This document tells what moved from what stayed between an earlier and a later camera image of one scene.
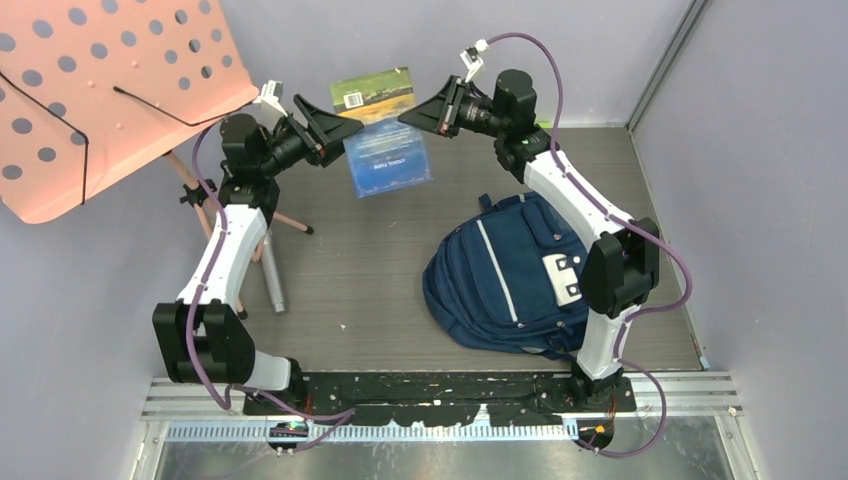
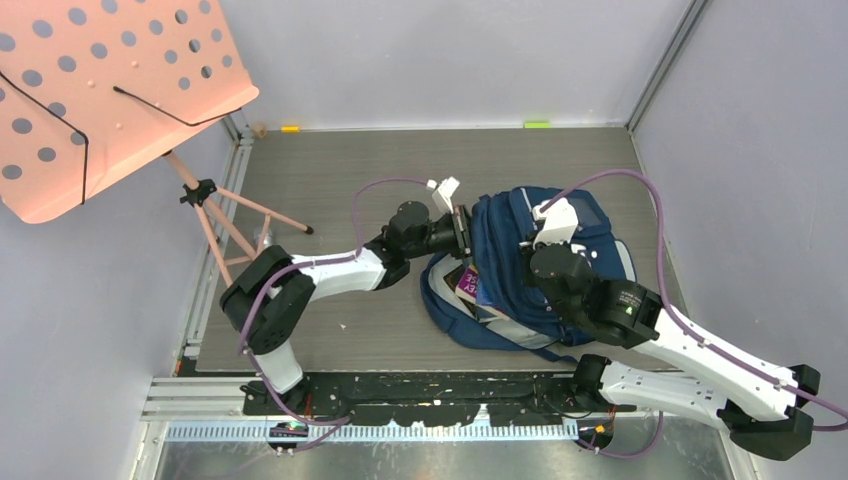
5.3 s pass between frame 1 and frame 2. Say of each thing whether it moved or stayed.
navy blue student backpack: stayed
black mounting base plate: stayed
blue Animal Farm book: moved
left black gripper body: moved
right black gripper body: moved
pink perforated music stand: stayed
